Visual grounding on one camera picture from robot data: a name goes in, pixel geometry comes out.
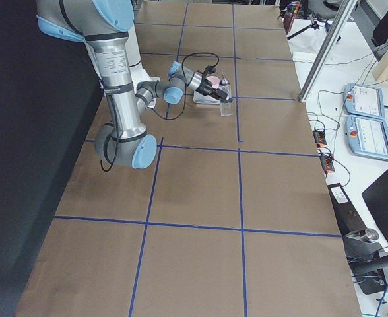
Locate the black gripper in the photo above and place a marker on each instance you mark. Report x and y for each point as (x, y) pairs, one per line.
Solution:
(208, 87)

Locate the clear glass sauce bottle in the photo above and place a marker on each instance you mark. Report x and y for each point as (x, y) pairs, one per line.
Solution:
(226, 108)

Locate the pink paper cup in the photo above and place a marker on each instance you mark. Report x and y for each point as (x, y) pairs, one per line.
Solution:
(214, 82)

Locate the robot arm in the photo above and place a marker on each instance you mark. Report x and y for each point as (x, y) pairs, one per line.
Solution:
(107, 30)

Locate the silver digital kitchen scale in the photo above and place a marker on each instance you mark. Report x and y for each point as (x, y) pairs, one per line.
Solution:
(200, 99)

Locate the black tripod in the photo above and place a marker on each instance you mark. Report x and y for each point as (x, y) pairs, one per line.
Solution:
(315, 25)

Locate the orange connector block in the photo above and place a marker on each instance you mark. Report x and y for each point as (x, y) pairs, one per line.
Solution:
(325, 154)

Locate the upper teach pendant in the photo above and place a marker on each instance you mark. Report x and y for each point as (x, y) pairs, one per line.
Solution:
(364, 100)

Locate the teach pendant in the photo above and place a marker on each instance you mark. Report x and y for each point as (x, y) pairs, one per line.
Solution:
(364, 100)
(367, 137)

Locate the lower teach pendant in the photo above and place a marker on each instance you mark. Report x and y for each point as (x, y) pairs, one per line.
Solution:
(367, 137)

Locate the black box with label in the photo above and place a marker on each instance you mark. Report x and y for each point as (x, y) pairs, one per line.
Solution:
(348, 219)

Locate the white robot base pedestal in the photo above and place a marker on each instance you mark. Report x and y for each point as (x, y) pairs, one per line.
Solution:
(138, 73)

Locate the aluminium frame post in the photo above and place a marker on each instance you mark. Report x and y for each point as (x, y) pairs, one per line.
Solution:
(335, 30)

